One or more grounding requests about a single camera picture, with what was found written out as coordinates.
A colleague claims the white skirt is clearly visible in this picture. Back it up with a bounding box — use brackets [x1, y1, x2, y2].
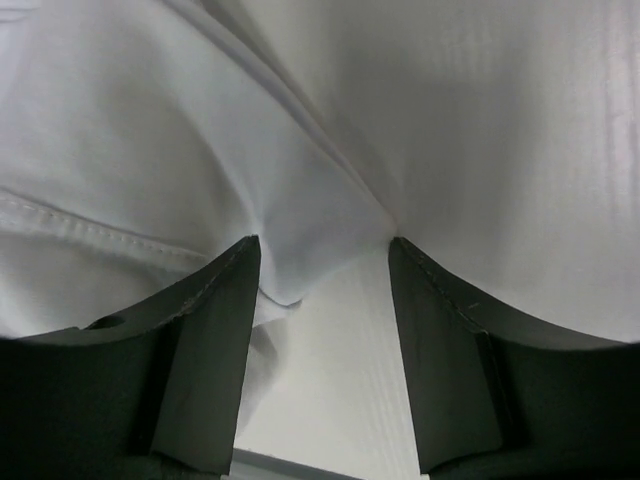
[0, 0, 640, 386]

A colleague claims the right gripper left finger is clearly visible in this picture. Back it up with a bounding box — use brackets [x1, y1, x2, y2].
[1, 236, 261, 479]

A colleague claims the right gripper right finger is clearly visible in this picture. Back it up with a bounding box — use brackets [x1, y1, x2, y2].
[388, 238, 639, 479]

